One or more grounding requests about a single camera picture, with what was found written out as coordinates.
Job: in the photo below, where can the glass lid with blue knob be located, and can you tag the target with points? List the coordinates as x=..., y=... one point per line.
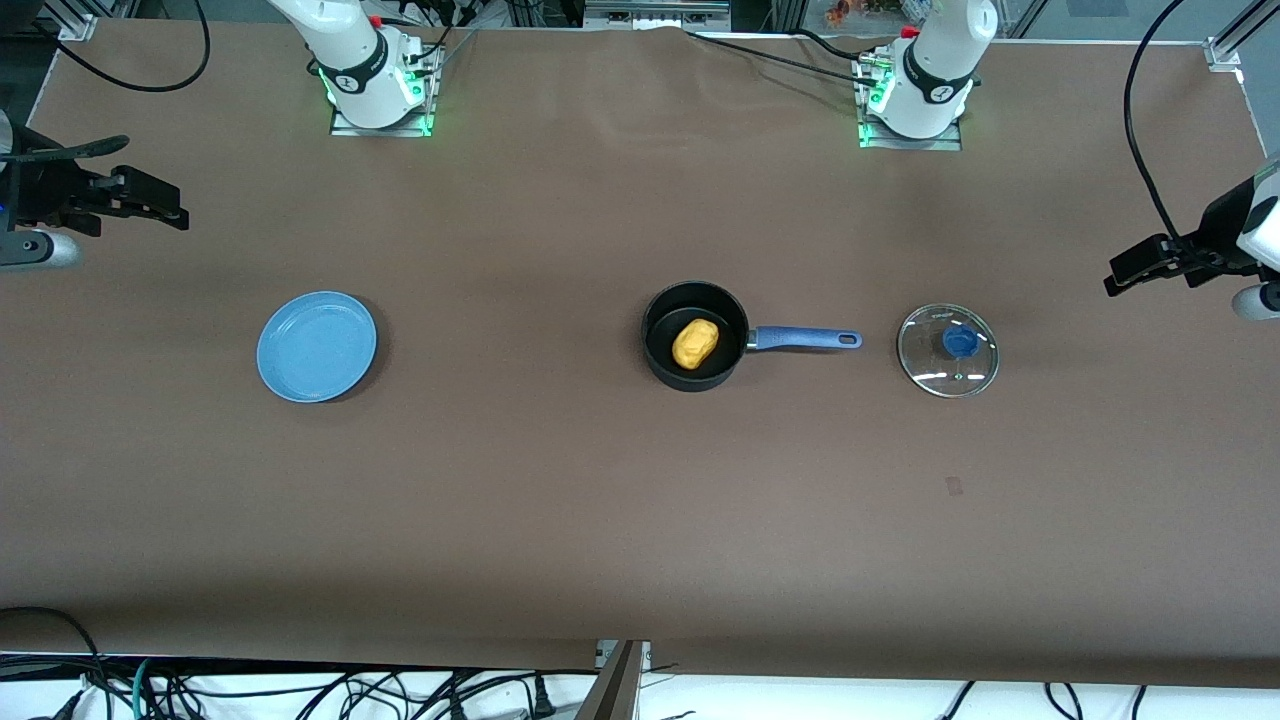
x=930, y=360

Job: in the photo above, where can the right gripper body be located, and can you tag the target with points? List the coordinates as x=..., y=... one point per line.
x=48, y=187

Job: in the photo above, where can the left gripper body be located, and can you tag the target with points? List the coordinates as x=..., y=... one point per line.
x=1222, y=228

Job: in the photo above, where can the blue round plate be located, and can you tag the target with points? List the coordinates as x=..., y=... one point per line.
x=320, y=350

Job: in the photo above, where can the aluminium profile beam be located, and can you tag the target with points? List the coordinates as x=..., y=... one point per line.
x=615, y=690

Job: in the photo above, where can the grey metal equipment rail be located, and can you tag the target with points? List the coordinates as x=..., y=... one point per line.
x=650, y=15

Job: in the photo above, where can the aluminium corner frame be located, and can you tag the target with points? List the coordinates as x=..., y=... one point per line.
x=1222, y=52

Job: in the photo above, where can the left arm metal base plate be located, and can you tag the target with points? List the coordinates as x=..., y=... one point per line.
x=950, y=144

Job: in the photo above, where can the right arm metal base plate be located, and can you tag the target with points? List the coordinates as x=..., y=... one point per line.
x=400, y=131

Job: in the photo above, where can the yellow potato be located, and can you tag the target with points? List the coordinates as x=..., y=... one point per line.
x=695, y=343

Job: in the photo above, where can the black power plug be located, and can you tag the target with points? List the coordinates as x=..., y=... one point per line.
x=543, y=700

